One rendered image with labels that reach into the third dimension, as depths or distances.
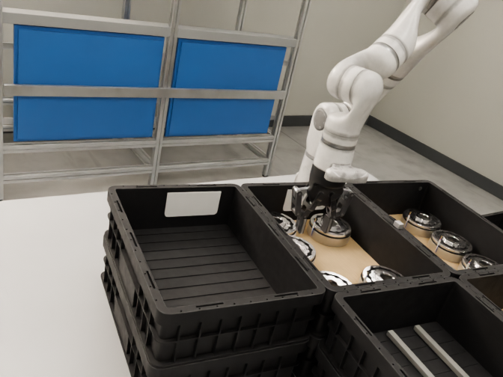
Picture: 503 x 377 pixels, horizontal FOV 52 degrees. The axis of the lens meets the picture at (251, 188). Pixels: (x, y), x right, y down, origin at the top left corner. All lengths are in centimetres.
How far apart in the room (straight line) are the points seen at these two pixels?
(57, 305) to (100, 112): 178
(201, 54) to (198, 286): 206
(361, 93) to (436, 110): 386
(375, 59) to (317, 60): 358
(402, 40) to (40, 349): 89
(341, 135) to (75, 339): 63
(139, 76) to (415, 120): 286
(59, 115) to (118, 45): 45
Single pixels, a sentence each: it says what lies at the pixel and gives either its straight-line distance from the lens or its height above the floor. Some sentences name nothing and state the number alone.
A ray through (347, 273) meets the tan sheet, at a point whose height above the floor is 83.
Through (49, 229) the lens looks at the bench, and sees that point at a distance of 138.
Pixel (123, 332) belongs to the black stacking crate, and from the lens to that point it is 104.
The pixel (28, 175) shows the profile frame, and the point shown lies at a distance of 286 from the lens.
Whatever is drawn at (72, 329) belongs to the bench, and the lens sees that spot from 110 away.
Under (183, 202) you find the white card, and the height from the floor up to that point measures 89.
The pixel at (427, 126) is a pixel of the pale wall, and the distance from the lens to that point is 487.
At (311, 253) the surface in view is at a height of 86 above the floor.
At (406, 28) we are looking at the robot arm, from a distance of 109.
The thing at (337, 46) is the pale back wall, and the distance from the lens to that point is 471.
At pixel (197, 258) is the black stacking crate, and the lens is 109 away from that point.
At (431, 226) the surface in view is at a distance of 145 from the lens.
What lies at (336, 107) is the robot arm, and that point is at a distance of 140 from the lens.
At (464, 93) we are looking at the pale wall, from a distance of 467.
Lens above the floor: 144
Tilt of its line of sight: 26 degrees down
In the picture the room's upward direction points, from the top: 13 degrees clockwise
